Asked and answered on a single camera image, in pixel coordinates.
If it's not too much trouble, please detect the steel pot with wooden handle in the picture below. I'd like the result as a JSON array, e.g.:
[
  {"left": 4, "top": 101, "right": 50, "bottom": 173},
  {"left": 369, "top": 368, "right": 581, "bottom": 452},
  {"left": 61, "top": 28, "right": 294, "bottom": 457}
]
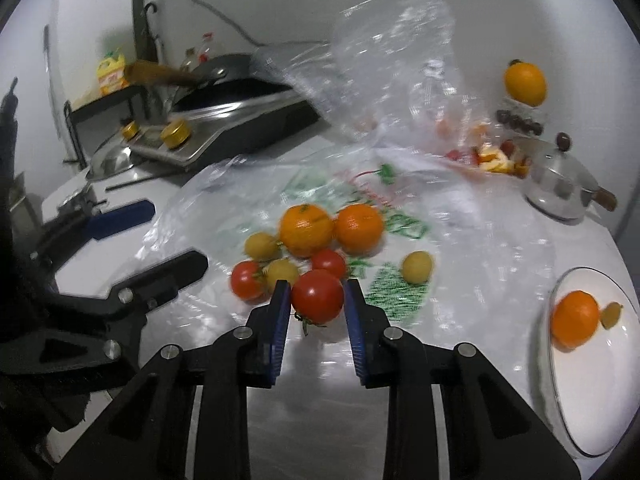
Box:
[{"left": 522, "top": 132, "right": 618, "bottom": 223}]

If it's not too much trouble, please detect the orange with green stem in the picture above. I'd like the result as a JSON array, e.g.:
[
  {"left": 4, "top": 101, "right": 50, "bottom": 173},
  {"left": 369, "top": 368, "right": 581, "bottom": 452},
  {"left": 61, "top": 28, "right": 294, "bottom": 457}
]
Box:
[{"left": 503, "top": 59, "right": 547, "bottom": 107}]

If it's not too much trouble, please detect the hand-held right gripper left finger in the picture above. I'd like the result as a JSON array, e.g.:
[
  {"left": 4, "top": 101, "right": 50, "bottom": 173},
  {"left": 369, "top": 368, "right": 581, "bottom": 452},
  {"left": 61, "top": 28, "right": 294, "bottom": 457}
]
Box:
[{"left": 52, "top": 280, "right": 293, "bottom": 480}]

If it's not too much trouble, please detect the thin black stick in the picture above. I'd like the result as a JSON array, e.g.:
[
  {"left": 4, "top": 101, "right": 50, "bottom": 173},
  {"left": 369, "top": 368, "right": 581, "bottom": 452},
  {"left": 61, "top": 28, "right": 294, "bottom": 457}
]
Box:
[{"left": 105, "top": 170, "right": 186, "bottom": 192}]

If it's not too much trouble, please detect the clear plastic bag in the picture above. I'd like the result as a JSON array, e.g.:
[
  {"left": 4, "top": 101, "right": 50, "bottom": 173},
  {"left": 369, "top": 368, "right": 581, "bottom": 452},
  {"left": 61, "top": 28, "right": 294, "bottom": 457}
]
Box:
[{"left": 250, "top": 0, "right": 501, "bottom": 161}]

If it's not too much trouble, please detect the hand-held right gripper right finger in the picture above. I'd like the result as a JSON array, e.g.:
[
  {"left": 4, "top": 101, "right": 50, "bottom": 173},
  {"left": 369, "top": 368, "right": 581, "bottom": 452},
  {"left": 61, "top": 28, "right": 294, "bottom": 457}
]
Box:
[{"left": 343, "top": 278, "right": 583, "bottom": 480}]

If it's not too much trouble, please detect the orange peel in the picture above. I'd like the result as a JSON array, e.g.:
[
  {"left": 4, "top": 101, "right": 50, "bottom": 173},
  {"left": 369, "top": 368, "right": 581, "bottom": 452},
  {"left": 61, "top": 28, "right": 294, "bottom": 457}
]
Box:
[{"left": 472, "top": 142, "right": 531, "bottom": 181}]

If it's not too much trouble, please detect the small red tomato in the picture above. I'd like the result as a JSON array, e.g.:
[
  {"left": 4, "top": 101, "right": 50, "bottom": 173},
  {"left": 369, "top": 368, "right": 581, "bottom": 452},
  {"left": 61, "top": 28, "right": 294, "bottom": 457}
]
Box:
[{"left": 311, "top": 248, "right": 348, "bottom": 281}]

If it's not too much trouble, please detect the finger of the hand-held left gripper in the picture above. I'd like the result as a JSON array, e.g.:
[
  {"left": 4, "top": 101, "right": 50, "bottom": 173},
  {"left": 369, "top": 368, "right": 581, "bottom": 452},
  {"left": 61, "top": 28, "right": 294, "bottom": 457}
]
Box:
[
  {"left": 30, "top": 249, "right": 210, "bottom": 377},
  {"left": 31, "top": 199, "right": 156, "bottom": 273}
]

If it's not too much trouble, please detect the printed plastic bag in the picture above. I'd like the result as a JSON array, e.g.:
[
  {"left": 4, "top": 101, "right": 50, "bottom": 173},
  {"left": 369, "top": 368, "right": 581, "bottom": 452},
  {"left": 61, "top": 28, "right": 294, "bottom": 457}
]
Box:
[{"left": 120, "top": 145, "right": 556, "bottom": 331}]

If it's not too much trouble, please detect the large red tomato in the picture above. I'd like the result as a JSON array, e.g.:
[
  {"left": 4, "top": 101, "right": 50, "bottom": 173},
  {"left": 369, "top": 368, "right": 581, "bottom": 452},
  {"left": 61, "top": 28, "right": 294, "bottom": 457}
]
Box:
[{"left": 291, "top": 269, "right": 346, "bottom": 327}]

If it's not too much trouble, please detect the steel pan lid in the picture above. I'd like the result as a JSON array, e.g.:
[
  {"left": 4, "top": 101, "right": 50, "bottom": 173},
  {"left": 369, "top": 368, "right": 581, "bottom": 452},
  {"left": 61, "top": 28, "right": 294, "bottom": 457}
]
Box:
[{"left": 85, "top": 137, "right": 151, "bottom": 183}]

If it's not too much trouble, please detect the black power cable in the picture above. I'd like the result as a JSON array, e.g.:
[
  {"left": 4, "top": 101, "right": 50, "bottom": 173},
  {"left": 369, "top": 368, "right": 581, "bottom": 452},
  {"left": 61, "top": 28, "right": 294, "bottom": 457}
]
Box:
[{"left": 180, "top": 0, "right": 261, "bottom": 46}]

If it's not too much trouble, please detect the pile of dark red dates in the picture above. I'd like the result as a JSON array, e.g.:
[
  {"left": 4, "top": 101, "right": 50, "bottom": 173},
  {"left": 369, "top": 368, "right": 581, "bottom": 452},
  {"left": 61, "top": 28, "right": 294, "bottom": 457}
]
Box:
[{"left": 495, "top": 109, "right": 546, "bottom": 136}]

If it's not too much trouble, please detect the brownish yellow fruit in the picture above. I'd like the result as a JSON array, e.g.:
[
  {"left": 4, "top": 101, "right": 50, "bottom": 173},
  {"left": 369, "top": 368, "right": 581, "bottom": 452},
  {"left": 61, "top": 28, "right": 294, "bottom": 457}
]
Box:
[{"left": 600, "top": 301, "right": 625, "bottom": 331}]

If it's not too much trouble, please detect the dark vertical pipe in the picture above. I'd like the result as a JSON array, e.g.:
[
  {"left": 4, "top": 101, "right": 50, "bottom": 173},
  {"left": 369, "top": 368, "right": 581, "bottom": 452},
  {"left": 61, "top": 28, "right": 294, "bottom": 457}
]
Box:
[{"left": 131, "top": 0, "right": 162, "bottom": 61}]

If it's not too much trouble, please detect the black metal rack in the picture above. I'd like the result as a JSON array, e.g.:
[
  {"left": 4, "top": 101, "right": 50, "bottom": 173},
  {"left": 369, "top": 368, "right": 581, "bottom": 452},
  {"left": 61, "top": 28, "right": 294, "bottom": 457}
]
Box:
[{"left": 64, "top": 85, "right": 151, "bottom": 161}]

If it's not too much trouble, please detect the yellow plastic bottle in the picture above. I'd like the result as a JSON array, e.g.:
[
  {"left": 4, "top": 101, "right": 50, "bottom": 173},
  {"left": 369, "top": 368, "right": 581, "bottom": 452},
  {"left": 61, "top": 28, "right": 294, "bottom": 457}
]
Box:
[{"left": 96, "top": 49, "right": 128, "bottom": 97}]

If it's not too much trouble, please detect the steel gas stove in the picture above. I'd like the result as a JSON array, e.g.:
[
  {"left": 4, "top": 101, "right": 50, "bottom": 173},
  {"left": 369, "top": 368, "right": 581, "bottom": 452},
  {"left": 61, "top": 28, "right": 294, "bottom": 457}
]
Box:
[{"left": 127, "top": 87, "right": 321, "bottom": 171}]

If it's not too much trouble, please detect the white plate with dark rim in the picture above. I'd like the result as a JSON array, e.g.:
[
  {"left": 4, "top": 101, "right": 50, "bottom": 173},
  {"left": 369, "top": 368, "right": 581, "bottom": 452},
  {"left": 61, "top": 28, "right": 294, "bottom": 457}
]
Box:
[{"left": 539, "top": 266, "right": 640, "bottom": 458}]

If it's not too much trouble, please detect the black wok with wooden handle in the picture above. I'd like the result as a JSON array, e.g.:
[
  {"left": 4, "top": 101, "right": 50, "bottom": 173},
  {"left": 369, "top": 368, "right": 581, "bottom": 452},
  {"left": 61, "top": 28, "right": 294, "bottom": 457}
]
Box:
[{"left": 125, "top": 54, "right": 301, "bottom": 111}]

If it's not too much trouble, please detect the small yellow fruit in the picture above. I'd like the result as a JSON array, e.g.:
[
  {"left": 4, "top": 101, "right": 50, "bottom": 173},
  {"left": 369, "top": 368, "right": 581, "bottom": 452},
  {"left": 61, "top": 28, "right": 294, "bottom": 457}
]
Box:
[
  {"left": 402, "top": 251, "right": 434, "bottom": 284},
  {"left": 244, "top": 232, "right": 281, "bottom": 262},
  {"left": 265, "top": 258, "right": 301, "bottom": 293}
]

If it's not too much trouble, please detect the large orange mandarin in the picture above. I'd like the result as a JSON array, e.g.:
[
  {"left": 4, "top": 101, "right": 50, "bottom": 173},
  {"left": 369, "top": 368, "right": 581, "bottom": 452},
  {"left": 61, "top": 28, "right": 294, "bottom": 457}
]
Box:
[{"left": 550, "top": 290, "right": 600, "bottom": 351}]

